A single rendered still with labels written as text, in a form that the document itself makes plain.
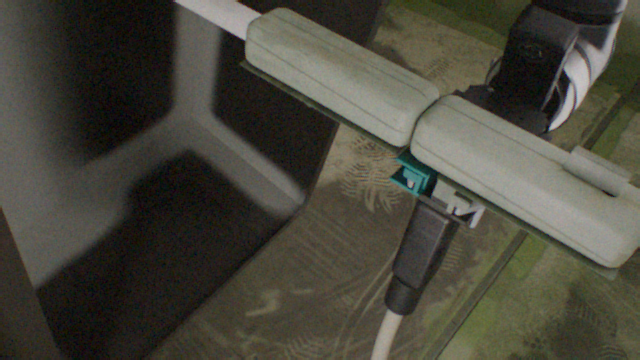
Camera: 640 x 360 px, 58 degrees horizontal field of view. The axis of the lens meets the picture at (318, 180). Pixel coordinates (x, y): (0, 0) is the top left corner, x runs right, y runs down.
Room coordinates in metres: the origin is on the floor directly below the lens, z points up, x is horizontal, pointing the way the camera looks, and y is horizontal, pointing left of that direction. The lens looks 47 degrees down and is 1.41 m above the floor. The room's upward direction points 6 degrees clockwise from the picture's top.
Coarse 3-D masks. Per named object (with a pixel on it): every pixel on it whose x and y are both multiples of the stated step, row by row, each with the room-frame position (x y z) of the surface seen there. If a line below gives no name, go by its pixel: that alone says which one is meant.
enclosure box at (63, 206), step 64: (0, 0) 0.63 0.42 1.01; (64, 0) 0.71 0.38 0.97; (128, 0) 0.80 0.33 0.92; (256, 0) 0.87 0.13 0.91; (320, 0) 0.80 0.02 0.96; (384, 0) 0.72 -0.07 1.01; (0, 64) 0.62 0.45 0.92; (64, 64) 0.70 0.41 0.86; (128, 64) 0.81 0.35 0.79; (192, 64) 0.96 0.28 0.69; (0, 128) 0.61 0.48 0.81; (64, 128) 0.70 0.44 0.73; (128, 128) 0.83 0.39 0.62; (192, 128) 0.95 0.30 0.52; (256, 128) 0.88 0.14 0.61; (320, 128) 0.79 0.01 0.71; (0, 192) 0.60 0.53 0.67; (64, 192) 0.70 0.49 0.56; (128, 192) 0.75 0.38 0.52; (192, 192) 0.78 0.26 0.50; (256, 192) 0.82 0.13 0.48; (0, 256) 0.24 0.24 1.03; (64, 256) 0.59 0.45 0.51; (128, 256) 0.61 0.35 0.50; (192, 256) 0.64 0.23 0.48; (256, 256) 0.66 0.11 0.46; (0, 320) 0.28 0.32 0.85; (64, 320) 0.47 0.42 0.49; (128, 320) 0.49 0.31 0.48
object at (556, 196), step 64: (192, 0) 0.42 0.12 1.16; (256, 64) 0.37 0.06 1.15; (320, 64) 0.34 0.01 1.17; (384, 64) 0.35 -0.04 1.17; (384, 128) 0.30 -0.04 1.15; (448, 128) 0.29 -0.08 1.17; (512, 128) 0.29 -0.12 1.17; (448, 192) 0.28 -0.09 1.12; (512, 192) 0.25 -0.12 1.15; (576, 192) 0.24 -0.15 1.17; (576, 256) 0.22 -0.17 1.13
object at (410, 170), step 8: (408, 152) 0.30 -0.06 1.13; (400, 160) 0.29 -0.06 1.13; (408, 160) 0.29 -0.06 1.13; (416, 160) 0.29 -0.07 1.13; (400, 168) 0.30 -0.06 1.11; (408, 168) 0.29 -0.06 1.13; (416, 168) 0.29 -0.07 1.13; (424, 168) 0.29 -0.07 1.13; (432, 168) 0.29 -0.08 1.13; (392, 176) 0.29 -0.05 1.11; (400, 176) 0.30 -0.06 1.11; (408, 176) 0.29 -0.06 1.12; (416, 176) 0.28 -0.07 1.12; (424, 176) 0.28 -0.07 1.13; (432, 176) 0.29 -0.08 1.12; (400, 184) 0.29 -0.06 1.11; (416, 184) 0.28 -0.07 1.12; (424, 184) 0.28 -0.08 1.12; (416, 192) 0.28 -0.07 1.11
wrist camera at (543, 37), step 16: (528, 16) 0.39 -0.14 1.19; (544, 16) 0.39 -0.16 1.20; (512, 32) 0.39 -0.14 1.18; (528, 32) 0.38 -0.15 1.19; (544, 32) 0.38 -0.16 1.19; (560, 32) 0.38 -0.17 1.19; (576, 32) 0.38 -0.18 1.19; (512, 48) 0.40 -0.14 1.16; (528, 48) 0.38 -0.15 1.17; (544, 48) 0.37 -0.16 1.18; (560, 48) 0.37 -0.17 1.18; (512, 64) 0.40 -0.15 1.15; (528, 64) 0.39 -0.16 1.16; (544, 64) 0.38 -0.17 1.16; (560, 64) 0.38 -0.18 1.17; (496, 80) 0.42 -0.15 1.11; (512, 80) 0.41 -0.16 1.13; (528, 80) 0.40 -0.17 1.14; (544, 80) 0.39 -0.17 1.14; (528, 96) 0.40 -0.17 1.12; (544, 96) 0.39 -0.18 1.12
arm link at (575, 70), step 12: (492, 60) 0.50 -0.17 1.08; (576, 60) 0.47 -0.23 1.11; (492, 72) 0.48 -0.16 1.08; (564, 72) 0.45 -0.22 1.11; (576, 72) 0.46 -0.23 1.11; (564, 84) 0.44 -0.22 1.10; (576, 84) 0.44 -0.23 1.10; (564, 96) 0.44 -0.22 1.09; (576, 96) 0.44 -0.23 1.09; (564, 108) 0.44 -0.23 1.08; (576, 108) 0.44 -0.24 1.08; (564, 120) 0.43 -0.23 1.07
